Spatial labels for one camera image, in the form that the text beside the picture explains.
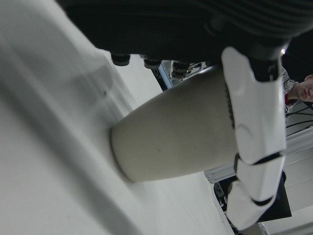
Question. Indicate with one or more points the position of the black monitor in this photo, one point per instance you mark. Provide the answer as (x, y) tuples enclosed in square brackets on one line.
[(281, 203)]

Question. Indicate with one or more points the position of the smooth beige paper cup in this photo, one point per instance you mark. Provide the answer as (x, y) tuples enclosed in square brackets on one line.
[(171, 137)]

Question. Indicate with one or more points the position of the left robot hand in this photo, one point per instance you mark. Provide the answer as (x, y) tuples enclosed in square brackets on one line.
[(171, 24)]

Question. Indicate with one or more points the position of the person in patterned shirt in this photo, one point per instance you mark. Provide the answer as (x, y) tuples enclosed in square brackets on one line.
[(308, 88)]

